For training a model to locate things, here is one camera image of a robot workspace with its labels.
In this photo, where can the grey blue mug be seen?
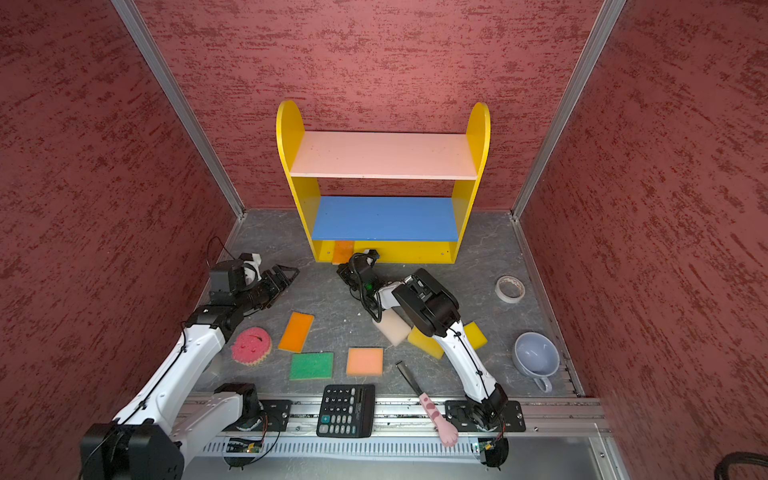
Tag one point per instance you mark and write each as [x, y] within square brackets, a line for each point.
[536, 357]

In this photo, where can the yellow sponge right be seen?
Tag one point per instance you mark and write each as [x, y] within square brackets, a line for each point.
[475, 336]

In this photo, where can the yellow sponge middle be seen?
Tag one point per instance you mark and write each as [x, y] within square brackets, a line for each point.
[426, 344]

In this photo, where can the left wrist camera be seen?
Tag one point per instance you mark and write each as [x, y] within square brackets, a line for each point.
[249, 265]

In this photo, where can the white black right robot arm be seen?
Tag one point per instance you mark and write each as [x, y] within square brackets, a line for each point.
[420, 302]

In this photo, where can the pink handled black brush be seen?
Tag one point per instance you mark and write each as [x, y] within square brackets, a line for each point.
[447, 432]

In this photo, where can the white tape roll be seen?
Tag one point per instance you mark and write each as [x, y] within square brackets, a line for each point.
[509, 289]

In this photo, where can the yellow sponge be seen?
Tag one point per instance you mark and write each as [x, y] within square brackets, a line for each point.
[475, 336]
[426, 344]

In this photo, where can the green scrub sponge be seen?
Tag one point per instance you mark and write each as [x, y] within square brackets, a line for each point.
[311, 366]

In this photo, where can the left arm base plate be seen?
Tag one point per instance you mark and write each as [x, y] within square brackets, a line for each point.
[274, 417]

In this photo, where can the black cable corner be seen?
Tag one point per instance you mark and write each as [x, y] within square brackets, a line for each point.
[722, 469]

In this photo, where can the orange flat sponge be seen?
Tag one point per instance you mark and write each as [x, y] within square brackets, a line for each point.
[296, 332]

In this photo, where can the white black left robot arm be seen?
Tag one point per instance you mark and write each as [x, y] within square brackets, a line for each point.
[144, 440]

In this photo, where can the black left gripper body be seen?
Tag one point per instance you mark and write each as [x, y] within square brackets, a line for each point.
[265, 290]

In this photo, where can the peach orange sponge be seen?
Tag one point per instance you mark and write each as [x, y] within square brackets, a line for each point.
[365, 362]

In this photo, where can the pink round smiley sponge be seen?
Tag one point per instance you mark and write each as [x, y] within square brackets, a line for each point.
[252, 346]

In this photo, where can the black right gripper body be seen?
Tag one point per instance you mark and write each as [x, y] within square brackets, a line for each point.
[349, 274]

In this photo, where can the yellow shelf unit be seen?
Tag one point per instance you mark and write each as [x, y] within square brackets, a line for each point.
[415, 229]

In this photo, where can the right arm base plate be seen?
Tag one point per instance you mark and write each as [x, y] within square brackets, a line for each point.
[461, 414]

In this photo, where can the perforated cable duct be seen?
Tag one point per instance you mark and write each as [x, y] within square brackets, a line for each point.
[372, 449]

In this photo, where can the pale pink sponge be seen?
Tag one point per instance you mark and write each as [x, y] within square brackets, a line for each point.
[393, 327]

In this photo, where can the black calculator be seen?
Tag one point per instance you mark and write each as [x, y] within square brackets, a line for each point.
[347, 411]

